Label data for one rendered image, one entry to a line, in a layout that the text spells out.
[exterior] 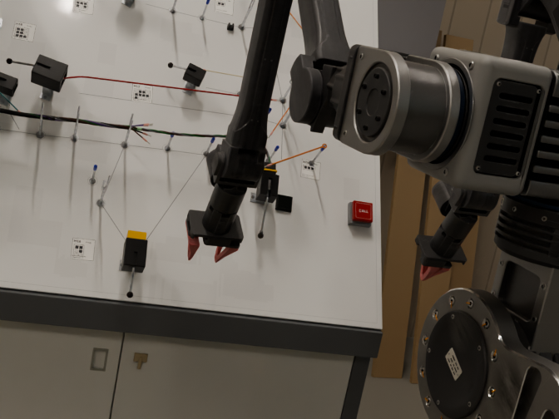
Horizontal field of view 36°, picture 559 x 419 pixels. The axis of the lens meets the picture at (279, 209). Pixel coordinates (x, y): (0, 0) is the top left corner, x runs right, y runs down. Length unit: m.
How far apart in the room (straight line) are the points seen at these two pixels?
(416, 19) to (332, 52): 2.83
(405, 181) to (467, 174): 3.10
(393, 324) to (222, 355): 2.19
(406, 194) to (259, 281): 2.19
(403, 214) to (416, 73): 3.13
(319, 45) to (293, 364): 1.03
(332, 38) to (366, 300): 0.96
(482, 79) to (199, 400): 1.27
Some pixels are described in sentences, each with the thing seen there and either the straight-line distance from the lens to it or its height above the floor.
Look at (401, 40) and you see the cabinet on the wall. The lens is 4.01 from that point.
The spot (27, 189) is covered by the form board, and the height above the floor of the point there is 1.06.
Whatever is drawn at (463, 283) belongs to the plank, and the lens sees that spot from 4.37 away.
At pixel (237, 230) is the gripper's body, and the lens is 1.65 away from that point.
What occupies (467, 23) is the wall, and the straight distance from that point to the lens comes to 4.52.
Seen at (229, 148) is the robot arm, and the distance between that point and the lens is 1.51.
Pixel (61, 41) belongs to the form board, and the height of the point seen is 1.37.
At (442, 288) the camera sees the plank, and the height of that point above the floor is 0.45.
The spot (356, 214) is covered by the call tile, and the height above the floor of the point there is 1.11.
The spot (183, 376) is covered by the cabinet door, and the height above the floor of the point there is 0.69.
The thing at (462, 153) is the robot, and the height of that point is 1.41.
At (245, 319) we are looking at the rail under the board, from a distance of 1.96.
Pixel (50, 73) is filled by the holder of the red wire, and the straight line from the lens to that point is 2.00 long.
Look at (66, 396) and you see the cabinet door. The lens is 2.04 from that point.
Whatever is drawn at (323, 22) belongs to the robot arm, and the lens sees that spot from 1.26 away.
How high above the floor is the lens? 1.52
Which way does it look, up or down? 12 degrees down
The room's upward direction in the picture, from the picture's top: 11 degrees clockwise
